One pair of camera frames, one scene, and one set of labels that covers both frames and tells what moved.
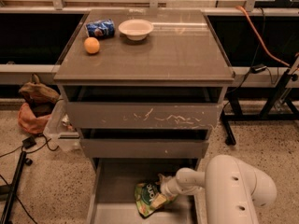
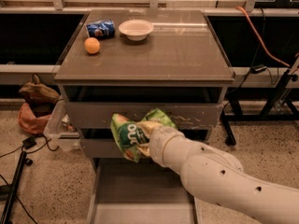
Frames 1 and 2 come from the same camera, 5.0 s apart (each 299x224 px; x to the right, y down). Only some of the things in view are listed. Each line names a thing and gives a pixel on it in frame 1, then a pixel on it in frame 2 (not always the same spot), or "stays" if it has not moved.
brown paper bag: [40, 97] stays
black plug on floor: [29, 142] stays
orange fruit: [92, 45] stays
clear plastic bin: [59, 131] stays
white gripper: [168, 186] -> [157, 147]
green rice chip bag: [145, 194] -> [129, 133]
